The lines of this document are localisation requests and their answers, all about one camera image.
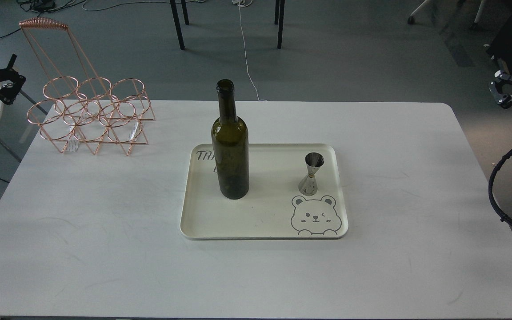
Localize black table legs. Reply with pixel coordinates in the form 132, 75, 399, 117
169, 0, 285, 50

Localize copper wire wine rack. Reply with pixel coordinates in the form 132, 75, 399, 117
20, 17, 156, 156

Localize cream bear serving tray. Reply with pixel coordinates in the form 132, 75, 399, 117
180, 144, 349, 240

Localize dark green wine bottle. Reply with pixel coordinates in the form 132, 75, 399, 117
211, 79, 249, 199

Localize steel double jigger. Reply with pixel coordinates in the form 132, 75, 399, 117
298, 152, 324, 196

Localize office chair base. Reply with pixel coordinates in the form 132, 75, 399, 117
407, 0, 488, 31

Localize black floor cables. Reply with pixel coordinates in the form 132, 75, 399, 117
0, 0, 88, 48

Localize white floor cable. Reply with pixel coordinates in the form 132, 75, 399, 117
232, 0, 268, 102

